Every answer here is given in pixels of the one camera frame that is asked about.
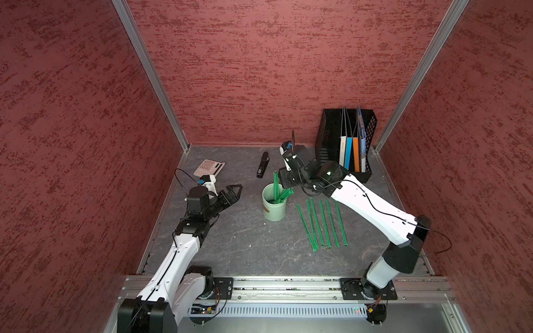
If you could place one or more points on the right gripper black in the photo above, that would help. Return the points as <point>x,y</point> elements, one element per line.
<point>286,182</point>

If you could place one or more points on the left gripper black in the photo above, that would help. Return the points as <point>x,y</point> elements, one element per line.
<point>223,195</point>

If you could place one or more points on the green straw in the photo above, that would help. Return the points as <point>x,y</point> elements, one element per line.
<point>307,231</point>
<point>325,224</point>
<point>318,228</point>
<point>276,193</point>
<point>343,233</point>
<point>313,233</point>
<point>283,196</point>
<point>330,215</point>

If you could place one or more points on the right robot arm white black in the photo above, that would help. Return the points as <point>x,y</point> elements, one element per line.
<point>405,232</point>

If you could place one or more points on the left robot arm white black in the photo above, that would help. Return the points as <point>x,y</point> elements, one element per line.
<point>168,297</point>

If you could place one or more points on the pale green storage cup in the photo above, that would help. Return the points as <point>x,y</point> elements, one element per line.
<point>272,212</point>

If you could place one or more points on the green straw upright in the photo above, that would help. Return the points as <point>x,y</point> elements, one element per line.
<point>276,193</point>

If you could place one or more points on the black stapler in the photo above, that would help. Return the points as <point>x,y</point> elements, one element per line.
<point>263,165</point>

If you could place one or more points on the black mesh file organizer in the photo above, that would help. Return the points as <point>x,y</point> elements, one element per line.
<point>327,146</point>

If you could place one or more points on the blue spine folder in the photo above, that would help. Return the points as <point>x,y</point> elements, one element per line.
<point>349,139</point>

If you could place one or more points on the orange spine folder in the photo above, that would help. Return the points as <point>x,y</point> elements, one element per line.
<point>356,149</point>

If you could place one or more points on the light blue folder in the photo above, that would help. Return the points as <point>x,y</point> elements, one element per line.
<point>362,141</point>

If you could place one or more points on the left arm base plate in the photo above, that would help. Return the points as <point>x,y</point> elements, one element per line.
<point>222,288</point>

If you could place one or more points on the aluminium mounting rail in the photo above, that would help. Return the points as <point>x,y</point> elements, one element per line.
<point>326,289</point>

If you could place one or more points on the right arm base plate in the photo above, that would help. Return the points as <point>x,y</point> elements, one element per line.
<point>353,289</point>

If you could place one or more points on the left aluminium corner post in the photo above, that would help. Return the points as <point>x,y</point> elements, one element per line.
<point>128,22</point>

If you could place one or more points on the aluminium corner post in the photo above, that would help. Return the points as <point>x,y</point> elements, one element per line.
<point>128,22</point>
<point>450,19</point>

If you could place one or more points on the right aluminium corner post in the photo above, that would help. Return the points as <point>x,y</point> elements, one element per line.
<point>450,19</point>

